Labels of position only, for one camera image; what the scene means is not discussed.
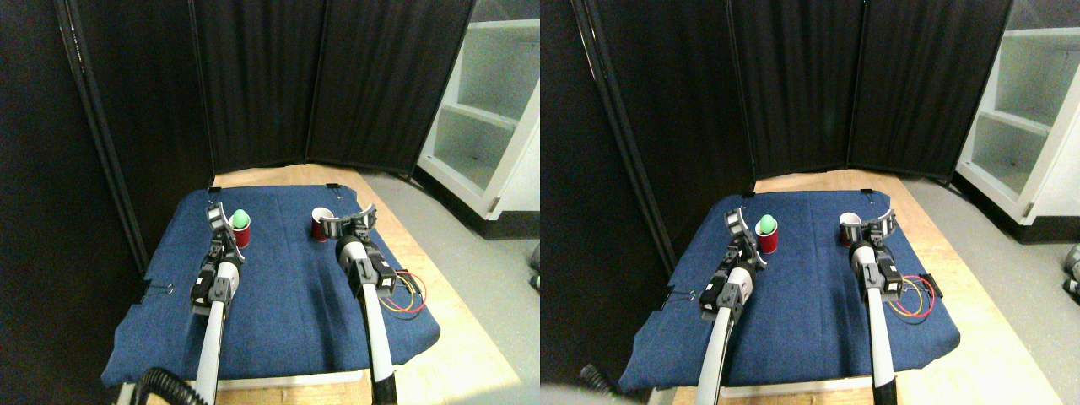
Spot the dark blue cloth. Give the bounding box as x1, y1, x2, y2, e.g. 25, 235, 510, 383
101, 186, 440, 390
618, 191, 961, 396

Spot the black curtain stand pole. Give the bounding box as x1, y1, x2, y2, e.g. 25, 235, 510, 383
55, 0, 149, 275
572, 0, 676, 273

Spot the black ribbed hose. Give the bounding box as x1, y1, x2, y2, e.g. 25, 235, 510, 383
577, 364, 617, 396
135, 366, 208, 405

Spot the white shelf unit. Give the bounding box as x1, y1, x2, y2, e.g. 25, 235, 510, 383
415, 21, 540, 222
955, 30, 1080, 227

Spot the yellow wire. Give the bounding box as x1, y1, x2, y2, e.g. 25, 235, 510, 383
896, 283, 932, 316
380, 278, 418, 313

